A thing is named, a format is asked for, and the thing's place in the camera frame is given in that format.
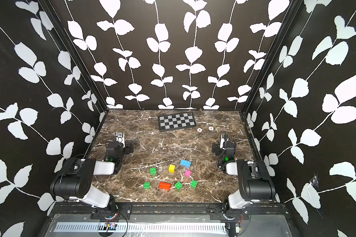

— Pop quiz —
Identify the green lego brick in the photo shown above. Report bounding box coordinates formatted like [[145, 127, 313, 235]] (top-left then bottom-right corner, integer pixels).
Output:
[[175, 182, 183, 190], [190, 180, 198, 189], [150, 167, 157, 176], [143, 182, 150, 189]]

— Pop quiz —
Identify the blue lego brick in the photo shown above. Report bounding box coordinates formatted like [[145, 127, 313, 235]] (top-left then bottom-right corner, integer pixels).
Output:
[[180, 160, 191, 168]]

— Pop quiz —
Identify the red lego brick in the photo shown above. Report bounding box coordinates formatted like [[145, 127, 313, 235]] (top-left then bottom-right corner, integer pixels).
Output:
[[158, 182, 172, 190]]

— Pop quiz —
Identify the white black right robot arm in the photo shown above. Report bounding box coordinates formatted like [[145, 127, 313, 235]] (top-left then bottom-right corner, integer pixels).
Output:
[[212, 138, 276, 213]]

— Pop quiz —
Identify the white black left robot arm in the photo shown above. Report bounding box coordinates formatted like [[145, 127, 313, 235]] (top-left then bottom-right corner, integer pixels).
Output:
[[50, 141, 134, 220]]

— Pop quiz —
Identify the black grey checkerboard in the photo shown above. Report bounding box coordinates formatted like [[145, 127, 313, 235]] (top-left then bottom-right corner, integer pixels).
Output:
[[158, 112, 196, 132]]

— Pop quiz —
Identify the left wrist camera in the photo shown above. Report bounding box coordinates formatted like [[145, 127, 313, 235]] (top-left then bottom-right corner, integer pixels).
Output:
[[115, 132, 125, 148]]

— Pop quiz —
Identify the black front frame rail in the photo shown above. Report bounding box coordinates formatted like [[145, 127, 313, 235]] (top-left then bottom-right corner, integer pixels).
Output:
[[51, 202, 290, 222]]

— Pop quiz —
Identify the white slotted cable duct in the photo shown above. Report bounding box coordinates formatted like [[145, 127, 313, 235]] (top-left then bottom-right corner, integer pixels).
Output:
[[52, 222, 227, 235]]

